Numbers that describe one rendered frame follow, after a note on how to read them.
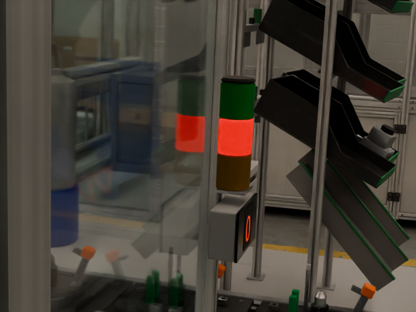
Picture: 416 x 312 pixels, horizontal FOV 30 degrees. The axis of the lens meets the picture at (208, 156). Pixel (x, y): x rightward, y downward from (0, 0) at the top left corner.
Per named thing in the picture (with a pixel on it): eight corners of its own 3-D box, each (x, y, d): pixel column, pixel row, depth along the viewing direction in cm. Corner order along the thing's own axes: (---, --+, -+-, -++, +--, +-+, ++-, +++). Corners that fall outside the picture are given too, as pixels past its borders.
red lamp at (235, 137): (254, 150, 111) (256, 116, 110) (247, 157, 106) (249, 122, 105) (220, 147, 112) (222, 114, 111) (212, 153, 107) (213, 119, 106)
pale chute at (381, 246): (392, 271, 159) (408, 259, 157) (377, 291, 148) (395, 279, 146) (306, 164, 163) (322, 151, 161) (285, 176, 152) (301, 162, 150)
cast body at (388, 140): (388, 162, 165) (405, 135, 163) (381, 164, 162) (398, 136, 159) (356, 141, 169) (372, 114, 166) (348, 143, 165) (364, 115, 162)
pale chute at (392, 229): (394, 249, 173) (410, 238, 172) (381, 266, 162) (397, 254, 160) (316, 151, 178) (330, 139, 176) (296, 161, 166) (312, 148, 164)
